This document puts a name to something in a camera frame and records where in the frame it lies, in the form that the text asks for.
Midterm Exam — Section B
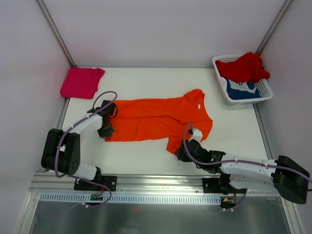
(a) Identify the orange t shirt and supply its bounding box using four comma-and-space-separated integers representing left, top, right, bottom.
106, 89, 213, 154

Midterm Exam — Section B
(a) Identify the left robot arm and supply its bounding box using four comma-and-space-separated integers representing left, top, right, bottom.
41, 100, 118, 190

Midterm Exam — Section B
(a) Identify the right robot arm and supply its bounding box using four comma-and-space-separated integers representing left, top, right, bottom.
175, 139, 312, 205

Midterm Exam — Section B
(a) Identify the folded pink t shirt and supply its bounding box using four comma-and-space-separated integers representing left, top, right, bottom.
60, 67, 105, 99

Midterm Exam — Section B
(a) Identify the blue white t shirt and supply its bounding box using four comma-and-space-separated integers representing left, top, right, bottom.
222, 78, 261, 100

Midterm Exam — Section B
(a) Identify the white plastic basket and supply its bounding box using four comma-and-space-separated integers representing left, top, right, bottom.
212, 54, 273, 106

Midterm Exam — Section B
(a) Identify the red t shirt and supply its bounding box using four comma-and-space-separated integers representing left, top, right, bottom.
215, 52, 270, 83

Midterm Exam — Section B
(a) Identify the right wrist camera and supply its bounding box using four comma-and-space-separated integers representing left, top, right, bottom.
188, 128, 203, 142

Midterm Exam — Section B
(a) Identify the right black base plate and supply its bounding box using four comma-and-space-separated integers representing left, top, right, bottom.
202, 177, 246, 195

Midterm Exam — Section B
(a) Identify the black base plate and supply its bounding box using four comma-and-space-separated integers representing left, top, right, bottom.
74, 175, 117, 192
202, 177, 246, 195

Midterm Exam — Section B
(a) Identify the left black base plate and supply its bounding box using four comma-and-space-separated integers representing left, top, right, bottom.
74, 175, 117, 192

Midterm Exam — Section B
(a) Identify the white slotted cable duct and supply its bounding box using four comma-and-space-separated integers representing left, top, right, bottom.
39, 192, 221, 206

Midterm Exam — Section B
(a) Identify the aluminium mounting rail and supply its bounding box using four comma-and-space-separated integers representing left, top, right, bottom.
29, 172, 219, 195

